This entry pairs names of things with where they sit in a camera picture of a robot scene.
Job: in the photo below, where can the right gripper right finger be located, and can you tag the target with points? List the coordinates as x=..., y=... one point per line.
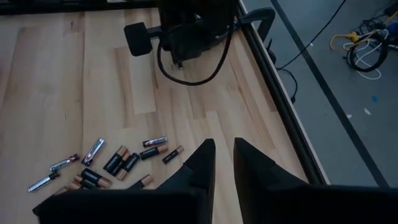
x=295, y=205

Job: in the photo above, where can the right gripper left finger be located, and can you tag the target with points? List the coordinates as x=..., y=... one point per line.
x=140, y=205

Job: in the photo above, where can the white paper scrap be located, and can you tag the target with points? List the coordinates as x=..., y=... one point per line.
x=367, y=111

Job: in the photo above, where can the blue floor sticker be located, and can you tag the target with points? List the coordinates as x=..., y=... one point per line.
x=374, y=98

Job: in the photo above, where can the black aluminium table frame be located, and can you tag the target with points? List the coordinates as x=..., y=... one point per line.
x=278, y=93

